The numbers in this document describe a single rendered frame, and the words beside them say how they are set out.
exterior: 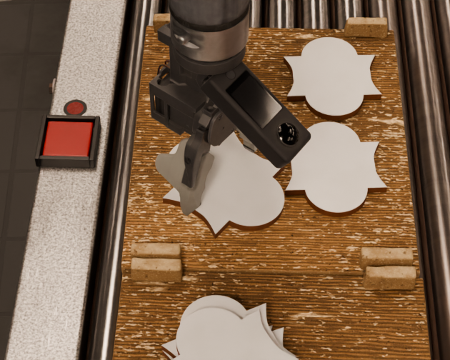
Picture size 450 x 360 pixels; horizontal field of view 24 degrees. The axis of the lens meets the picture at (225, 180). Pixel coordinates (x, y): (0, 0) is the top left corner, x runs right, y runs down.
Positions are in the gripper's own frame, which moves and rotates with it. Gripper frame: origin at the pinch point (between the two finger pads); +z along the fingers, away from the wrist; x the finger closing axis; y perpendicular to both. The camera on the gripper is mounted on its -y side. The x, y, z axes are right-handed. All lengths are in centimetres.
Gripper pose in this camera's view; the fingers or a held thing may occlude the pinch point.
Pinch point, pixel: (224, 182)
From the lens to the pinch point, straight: 115.1
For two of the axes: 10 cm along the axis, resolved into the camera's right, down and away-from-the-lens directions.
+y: -7.9, -4.8, 3.9
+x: -6.2, 6.0, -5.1
